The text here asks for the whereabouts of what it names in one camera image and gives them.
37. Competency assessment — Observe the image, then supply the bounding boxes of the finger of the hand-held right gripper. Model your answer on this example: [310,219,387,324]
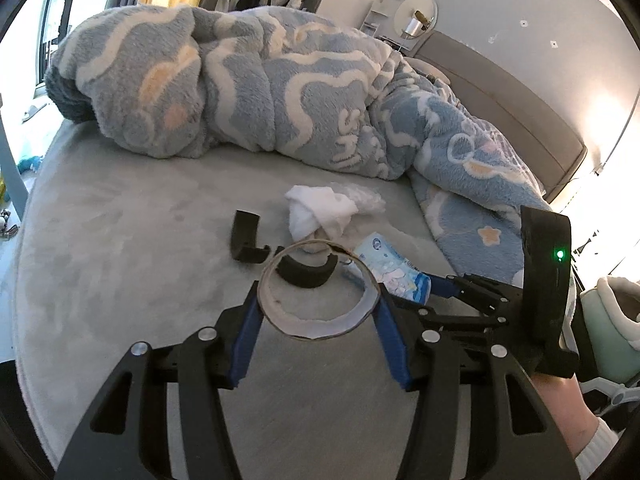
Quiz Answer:
[424,272,526,316]
[395,300,531,356]

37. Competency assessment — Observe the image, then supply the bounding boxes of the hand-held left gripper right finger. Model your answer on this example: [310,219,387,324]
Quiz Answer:
[372,294,581,480]

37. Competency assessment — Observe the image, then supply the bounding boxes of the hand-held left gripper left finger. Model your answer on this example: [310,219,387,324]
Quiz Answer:
[55,290,264,480]

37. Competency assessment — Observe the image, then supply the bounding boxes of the blue tissue packet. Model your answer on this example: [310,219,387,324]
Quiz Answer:
[352,232,432,306]

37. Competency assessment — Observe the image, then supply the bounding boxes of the white tissue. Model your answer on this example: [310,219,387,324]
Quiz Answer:
[284,185,359,244]

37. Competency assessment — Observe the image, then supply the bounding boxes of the person's right forearm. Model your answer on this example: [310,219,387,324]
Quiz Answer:
[527,372,629,480]

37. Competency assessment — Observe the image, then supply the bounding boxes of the mint green plush slipper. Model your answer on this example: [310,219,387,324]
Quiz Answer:
[580,275,640,397]

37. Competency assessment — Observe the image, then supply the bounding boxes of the black curved plastic piece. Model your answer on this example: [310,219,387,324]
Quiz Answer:
[275,252,337,291]
[230,209,271,264]

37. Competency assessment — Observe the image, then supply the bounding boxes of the white chair base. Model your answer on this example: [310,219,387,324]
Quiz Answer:
[560,370,640,417]

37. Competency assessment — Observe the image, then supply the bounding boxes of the bed with grey sheet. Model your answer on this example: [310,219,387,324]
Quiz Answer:
[12,120,501,480]

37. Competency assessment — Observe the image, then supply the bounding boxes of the grey padded headboard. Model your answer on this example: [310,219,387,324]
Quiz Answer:
[410,30,589,206]

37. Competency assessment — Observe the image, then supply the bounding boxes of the grey pillow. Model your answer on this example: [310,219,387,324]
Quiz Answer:
[407,57,451,82]

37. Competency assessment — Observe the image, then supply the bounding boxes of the blue patterned fleece blanket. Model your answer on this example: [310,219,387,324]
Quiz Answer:
[44,4,557,287]

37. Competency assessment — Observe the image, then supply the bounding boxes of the white vanity dresser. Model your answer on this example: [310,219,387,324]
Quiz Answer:
[364,0,417,52]

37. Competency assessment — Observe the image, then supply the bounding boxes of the round mirror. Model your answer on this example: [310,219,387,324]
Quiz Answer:
[395,0,439,41]

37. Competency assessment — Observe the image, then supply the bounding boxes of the black framed glass door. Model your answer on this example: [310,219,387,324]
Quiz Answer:
[30,0,87,102]

